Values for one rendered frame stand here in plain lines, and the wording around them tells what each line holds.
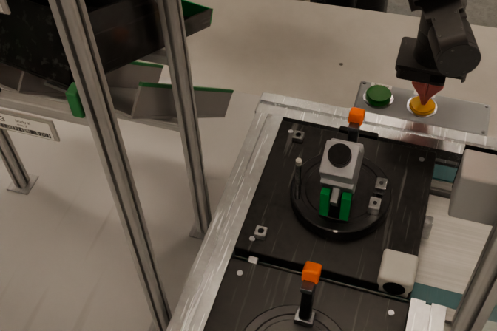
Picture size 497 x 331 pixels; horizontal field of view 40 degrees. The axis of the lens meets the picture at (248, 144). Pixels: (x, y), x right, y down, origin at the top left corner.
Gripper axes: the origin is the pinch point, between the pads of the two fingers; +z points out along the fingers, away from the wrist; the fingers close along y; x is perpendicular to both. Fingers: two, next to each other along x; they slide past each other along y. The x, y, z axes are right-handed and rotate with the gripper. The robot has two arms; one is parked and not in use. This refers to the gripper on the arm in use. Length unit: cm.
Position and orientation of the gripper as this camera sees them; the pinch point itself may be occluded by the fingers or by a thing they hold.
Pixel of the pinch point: (424, 98)
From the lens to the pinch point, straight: 112.6
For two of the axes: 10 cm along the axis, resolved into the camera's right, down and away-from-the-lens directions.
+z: 0.5, 6.4, 7.7
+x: 3.0, -7.4, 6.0
